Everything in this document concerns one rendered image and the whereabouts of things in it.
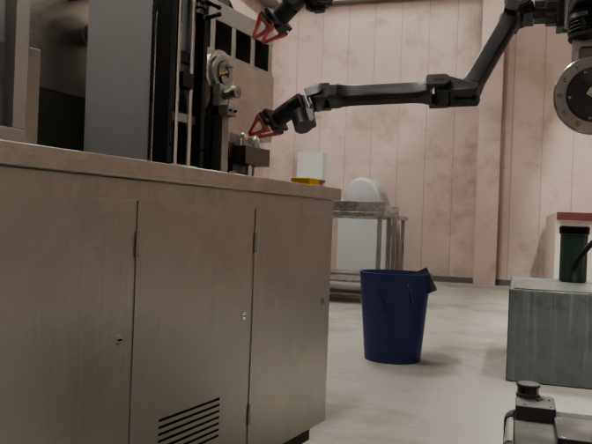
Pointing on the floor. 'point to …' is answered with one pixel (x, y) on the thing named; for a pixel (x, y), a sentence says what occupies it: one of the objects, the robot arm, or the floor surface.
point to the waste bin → (395, 314)
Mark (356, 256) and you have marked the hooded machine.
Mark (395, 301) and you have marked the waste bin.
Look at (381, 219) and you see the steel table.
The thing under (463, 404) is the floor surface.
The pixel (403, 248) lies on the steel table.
